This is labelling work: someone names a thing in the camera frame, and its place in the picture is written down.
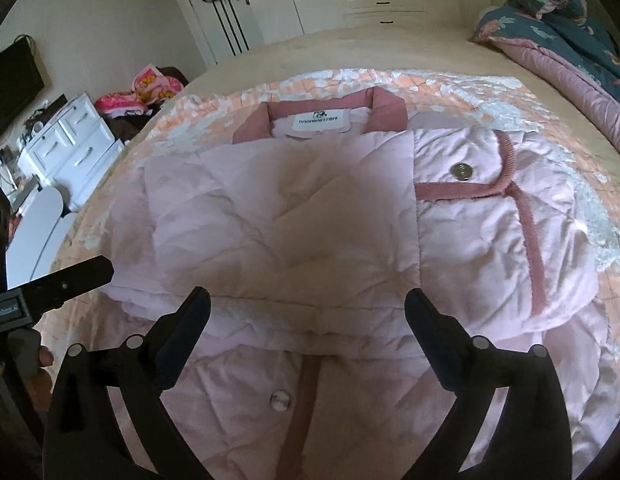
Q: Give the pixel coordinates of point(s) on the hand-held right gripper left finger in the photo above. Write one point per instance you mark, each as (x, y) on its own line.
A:
(182, 340)

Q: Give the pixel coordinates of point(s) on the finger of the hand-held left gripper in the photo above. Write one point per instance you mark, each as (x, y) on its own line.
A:
(69, 280)

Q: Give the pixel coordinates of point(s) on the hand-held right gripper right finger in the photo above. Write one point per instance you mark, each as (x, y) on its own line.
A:
(437, 340)

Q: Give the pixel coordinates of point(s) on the pink quilted jacket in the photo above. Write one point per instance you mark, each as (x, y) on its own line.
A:
(290, 220)

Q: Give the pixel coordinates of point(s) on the dark clothes pile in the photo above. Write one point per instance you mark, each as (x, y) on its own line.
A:
(127, 127)

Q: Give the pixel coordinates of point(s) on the person's left hand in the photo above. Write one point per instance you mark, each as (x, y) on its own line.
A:
(44, 357)

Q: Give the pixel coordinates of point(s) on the white rounded table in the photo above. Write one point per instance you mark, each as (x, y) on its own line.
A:
(39, 225)

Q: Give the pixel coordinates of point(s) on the white drawer cabinet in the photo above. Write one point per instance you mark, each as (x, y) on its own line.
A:
(74, 145)

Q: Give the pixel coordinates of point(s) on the pile of small sundries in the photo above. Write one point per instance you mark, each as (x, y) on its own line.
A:
(44, 115)

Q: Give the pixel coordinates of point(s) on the pink cartoon blanket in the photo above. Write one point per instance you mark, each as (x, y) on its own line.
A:
(149, 85)

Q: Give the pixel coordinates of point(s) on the orange plaid blanket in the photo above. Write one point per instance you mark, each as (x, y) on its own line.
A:
(565, 125)

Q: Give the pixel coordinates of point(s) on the bed with beige sheet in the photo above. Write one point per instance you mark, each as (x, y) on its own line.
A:
(390, 45)

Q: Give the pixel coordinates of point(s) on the white door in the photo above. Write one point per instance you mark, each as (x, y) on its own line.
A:
(239, 25)

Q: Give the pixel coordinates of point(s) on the teal floral duvet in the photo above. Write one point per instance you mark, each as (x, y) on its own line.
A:
(565, 35)

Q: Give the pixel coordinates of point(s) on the white wardrobe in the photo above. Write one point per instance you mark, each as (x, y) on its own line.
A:
(310, 0)

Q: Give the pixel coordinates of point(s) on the black wall television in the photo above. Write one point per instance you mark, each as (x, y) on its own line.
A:
(14, 90)

